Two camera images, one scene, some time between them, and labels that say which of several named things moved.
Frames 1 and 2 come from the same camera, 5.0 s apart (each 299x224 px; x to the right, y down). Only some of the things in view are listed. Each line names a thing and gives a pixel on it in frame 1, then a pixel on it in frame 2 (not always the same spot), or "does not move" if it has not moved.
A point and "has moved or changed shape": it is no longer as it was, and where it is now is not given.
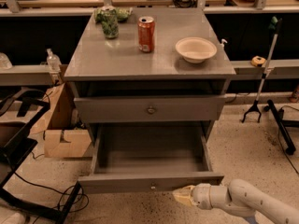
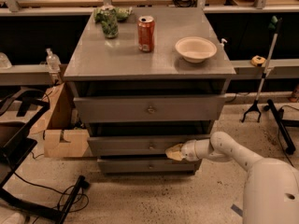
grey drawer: (149, 159) has moved or changed shape
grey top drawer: (149, 108) does not move
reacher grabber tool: (275, 24) does not move
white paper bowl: (195, 49) does not move
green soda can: (109, 21) does not move
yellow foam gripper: (201, 195) -> (189, 150)
